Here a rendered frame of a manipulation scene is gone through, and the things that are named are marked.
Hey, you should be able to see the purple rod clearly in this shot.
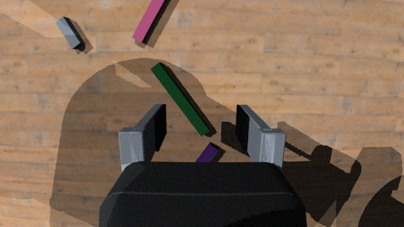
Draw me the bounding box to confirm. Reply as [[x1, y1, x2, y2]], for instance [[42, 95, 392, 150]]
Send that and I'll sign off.
[[196, 142, 219, 162]]

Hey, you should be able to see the dark green rod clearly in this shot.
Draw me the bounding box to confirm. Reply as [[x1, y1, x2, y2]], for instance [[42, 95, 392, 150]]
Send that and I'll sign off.
[[151, 62, 210, 136]]

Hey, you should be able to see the grey rectangular block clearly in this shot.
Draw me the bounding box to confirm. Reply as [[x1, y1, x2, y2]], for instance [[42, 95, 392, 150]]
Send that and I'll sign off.
[[56, 16, 85, 49]]

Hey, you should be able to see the pink rod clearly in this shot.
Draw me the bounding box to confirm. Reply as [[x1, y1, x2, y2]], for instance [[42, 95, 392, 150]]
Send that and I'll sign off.
[[132, 0, 167, 43]]

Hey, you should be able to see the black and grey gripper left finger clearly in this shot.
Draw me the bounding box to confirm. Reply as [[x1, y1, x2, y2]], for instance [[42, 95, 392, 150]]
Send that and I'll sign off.
[[118, 104, 167, 172]]

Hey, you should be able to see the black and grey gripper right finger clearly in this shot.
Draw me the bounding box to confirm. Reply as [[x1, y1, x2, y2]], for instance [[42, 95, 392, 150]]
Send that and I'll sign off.
[[235, 105, 286, 172]]

